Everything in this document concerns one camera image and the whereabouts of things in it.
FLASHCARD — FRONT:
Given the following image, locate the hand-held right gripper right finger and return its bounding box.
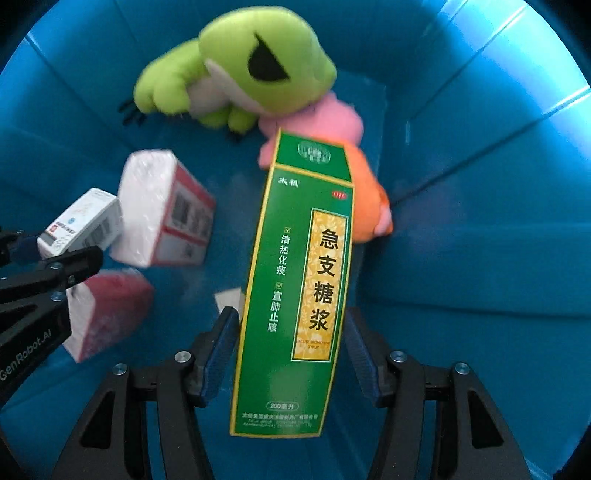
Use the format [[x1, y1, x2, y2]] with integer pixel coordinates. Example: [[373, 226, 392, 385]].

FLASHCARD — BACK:
[[343, 307, 532, 480]]

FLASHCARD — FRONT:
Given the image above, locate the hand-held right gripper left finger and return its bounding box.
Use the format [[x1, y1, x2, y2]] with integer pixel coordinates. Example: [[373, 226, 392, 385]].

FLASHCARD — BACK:
[[51, 307, 243, 480]]

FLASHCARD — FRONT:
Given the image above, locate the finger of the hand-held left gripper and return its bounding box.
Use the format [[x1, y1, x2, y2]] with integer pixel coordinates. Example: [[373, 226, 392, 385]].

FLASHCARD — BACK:
[[0, 246, 104, 320], [0, 230, 41, 269]]

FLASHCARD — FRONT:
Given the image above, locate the small white medicine box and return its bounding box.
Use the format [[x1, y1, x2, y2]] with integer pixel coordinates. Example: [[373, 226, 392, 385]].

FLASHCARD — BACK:
[[37, 187, 124, 260]]

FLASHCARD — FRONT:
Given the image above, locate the white and pink box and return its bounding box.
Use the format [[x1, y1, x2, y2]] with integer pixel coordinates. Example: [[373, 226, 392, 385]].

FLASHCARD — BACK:
[[61, 269, 155, 364]]

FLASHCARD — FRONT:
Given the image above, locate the green medicine box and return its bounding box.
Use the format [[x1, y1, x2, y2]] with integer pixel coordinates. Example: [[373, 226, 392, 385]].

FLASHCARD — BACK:
[[229, 130, 355, 439]]

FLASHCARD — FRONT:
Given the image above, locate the white box red barcode side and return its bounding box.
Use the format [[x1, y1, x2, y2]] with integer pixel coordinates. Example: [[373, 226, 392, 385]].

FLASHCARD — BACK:
[[110, 149, 217, 269]]

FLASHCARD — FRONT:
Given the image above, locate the pink pig plush orange dress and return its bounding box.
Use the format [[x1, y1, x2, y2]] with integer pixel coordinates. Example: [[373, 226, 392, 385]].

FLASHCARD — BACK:
[[257, 90, 394, 245]]

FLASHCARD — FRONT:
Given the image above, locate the blue plastic crate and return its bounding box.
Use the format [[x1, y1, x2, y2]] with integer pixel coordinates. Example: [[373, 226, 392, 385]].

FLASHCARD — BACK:
[[0, 0, 591, 480]]

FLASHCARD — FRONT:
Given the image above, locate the green frog plush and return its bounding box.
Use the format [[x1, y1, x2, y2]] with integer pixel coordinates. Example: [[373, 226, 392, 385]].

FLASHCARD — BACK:
[[133, 18, 338, 136]]

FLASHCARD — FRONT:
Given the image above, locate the white label sticker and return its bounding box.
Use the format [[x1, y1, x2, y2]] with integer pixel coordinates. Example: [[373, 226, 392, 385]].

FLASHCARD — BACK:
[[214, 288, 246, 320]]

